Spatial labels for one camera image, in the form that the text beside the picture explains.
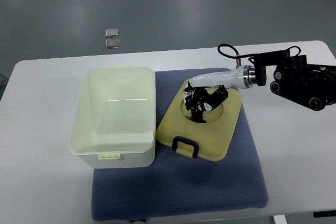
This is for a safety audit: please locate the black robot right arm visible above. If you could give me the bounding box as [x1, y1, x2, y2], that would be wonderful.
[217, 44, 335, 111]

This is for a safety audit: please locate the white storage box base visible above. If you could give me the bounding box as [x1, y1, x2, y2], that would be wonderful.
[68, 67, 156, 168]

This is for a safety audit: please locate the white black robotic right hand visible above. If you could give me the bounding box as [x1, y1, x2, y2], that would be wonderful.
[183, 66, 258, 123]

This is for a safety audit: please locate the black label under table edge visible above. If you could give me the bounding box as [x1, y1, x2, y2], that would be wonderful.
[313, 210, 336, 218]

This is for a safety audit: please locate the upper silver floor plate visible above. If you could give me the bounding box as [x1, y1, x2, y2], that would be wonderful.
[105, 28, 119, 38]

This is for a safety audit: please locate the blue grey fabric mat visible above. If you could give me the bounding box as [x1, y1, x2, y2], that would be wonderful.
[90, 67, 270, 221]

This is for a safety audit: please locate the yellow storage box lid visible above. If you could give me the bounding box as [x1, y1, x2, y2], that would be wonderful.
[156, 80, 242, 162]

